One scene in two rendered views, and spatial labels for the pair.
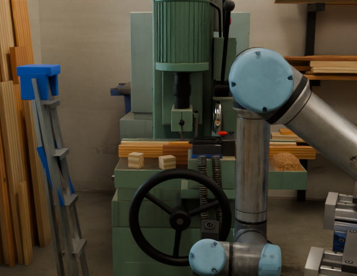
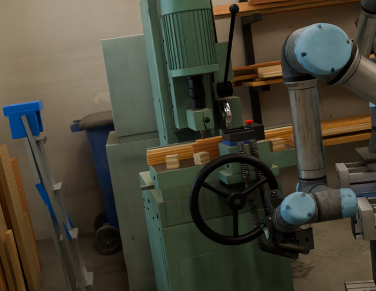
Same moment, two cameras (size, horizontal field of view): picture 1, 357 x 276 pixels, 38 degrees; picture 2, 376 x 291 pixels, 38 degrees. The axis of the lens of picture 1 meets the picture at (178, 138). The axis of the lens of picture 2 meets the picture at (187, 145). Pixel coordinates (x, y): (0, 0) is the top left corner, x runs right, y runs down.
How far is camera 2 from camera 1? 0.49 m
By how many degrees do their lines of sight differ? 12
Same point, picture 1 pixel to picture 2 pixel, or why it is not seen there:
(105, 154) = (66, 197)
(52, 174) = (56, 209)
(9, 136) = not seen: outside the picture
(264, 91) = (330, 55)
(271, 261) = (350, 199)
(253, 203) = (316, 161)
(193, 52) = (207, 55)
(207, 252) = (300, 202)
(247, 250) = (328, 195)
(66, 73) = not seen: hidden behind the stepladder
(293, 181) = not seen: hidden behind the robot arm
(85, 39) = (27, 82)
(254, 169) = (312, 131)
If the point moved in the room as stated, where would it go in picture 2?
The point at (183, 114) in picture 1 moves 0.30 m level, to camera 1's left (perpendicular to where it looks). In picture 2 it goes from (204, 113) to (120, 127)
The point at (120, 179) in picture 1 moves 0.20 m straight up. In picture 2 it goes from (163, 181) to (154, 122)
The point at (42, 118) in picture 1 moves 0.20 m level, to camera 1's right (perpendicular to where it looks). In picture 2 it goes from (37, 153) to (82, 146)
